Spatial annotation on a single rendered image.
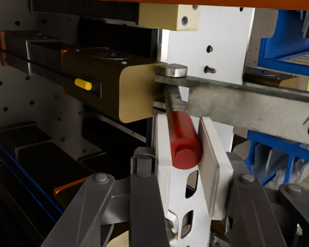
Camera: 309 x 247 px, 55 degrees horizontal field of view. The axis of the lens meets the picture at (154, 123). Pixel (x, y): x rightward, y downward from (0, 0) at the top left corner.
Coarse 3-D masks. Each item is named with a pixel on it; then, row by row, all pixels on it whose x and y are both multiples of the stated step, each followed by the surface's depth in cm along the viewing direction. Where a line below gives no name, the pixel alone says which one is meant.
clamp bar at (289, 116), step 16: (160, 80) 31; (176, 80) 30; (192, 80) 29; (208, 80) 29; (192, 96) 29; (208, 96) 28; (224, 96) 28; (240, 96) 27; (256, 96) 26; (272, 96) 25; (288, 96) 25; (304, 96) 26; (192, 112) 30; (208, 112) 29; (224, 112) 28; (240, 112) 27; (256, 112) 26; (272, 112) 26; (288, 112) 25; (304, 112) 24; (256, 128) 27; (272, 128) 26; (288, 128) 25; (304, 128) 24
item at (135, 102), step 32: (0, 32) 50; (32, 32) 54; (32, 64) 45; (64, 64) 35; (96, 64) 31; (128, 64) 29; (160, 64) 31; (96, 96) 31; (128, 96) 29; (160, 96) 32
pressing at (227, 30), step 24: (216, 24) 43; (240, 24) 47; (168, 48) 38; (192, 48) 41; (216, 48) 45; (240, 48) 49; (192, 72) 43; (216, 72) 47; (240, 72) 52; (192, 120) 46; (192, 168) 51; (168, 216) 49; (192, 216) 56; (192, 240) 59
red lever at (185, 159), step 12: (168, 84) 31; (168, 96) 27; (180, 96) 27; (168, 108) 24; (180, 108) 24; (168, 120) 21; (180, 120) 20; (180, 132) 18; (192, 132) 19; (180, 144) 18; (192, 144) 18; (180, 156) 18; (192, 156) 18; (180, 168) 18
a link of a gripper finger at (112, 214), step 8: (136, 152) 16; (144, 152) 16; (152, 152) 16; (128, 176) 14; (120, 184) 13; (128, 184) 13; (120, 192) 13; (128, 192) 13; (112, 200) 12; (120, 200) 13; (128, 200) 13; (112, 208) 13; (120, 208) 13; (128, 208) 13; (104, 216) 13; (112, 216) 13; (120, 216) 13; (128, 216) 13; (104, 224) 13
